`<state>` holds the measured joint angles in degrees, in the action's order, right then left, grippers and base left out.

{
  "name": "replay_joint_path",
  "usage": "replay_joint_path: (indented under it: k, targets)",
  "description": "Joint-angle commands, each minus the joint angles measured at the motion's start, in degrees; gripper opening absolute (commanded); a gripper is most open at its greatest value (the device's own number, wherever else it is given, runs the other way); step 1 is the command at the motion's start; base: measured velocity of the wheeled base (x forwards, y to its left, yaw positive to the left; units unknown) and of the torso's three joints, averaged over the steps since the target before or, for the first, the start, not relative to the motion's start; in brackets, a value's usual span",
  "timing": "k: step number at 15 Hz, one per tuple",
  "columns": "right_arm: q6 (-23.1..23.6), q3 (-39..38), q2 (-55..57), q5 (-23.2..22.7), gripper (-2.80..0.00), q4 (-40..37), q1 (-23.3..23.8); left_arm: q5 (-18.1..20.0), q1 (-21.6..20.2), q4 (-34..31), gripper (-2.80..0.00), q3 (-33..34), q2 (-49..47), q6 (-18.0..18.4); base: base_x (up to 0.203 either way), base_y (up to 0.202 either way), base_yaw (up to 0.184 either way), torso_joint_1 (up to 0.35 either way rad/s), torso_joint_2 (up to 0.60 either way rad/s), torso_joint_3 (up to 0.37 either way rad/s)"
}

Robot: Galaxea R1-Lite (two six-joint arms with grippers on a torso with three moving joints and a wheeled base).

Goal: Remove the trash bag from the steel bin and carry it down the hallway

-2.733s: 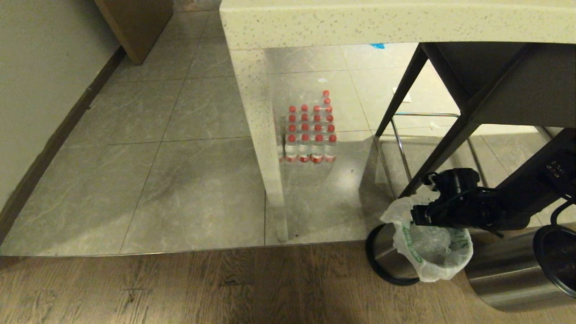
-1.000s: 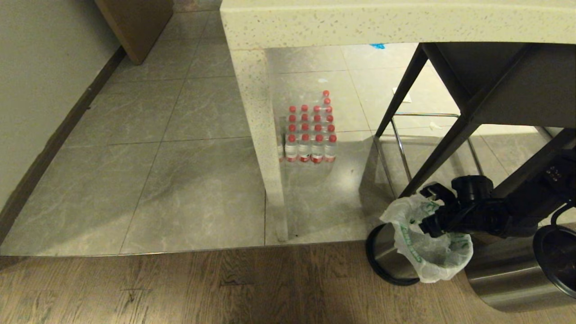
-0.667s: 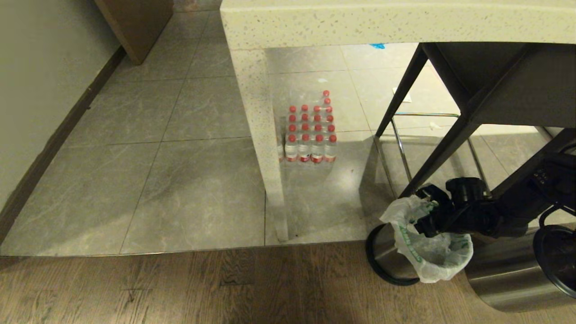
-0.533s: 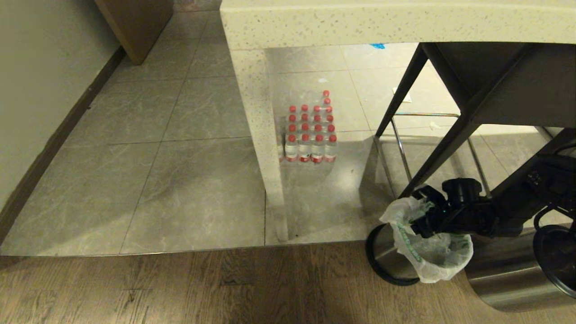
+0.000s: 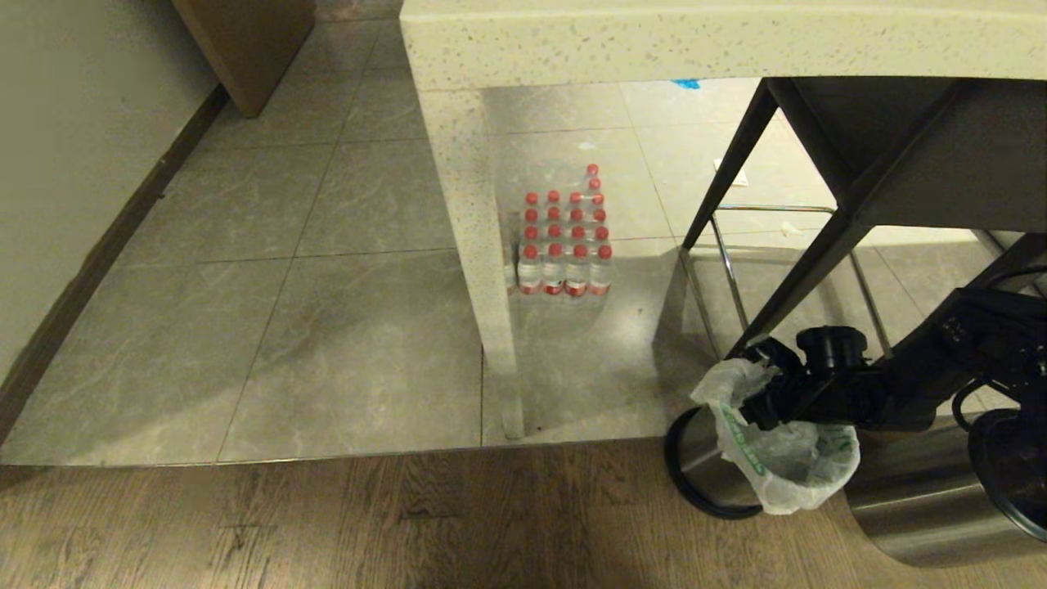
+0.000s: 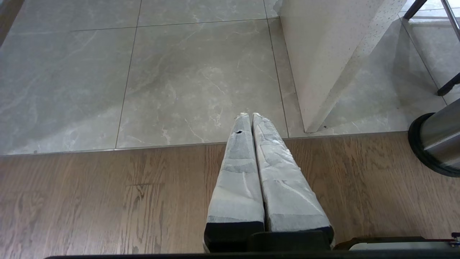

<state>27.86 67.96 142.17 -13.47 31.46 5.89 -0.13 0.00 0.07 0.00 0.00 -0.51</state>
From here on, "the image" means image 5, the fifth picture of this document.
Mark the translucent green-printed trash bag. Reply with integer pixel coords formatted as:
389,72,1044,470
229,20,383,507
690,357,861,516

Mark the steel bin shell black rim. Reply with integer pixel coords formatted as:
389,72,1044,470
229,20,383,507
845,409,1047,569

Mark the steel inner bin black base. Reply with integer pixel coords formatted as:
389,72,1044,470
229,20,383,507
664,405,766,521

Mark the shrink-wrapped red-capped water bottle pack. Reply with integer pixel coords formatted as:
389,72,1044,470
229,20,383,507
495,163,614,299

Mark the dark bar stool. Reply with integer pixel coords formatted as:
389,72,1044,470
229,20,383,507
681,78,1047,361

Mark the speckled beige stone counter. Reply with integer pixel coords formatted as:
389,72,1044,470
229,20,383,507
398,0,1047,441

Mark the brown wooden cabinet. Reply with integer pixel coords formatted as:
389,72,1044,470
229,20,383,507
170,0,317,119

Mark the dark wooden baseboard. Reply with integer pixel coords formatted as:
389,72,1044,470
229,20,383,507
0,82,231,447

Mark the chrome stool footrest frame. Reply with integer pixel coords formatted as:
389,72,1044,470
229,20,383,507
677,204,894,362

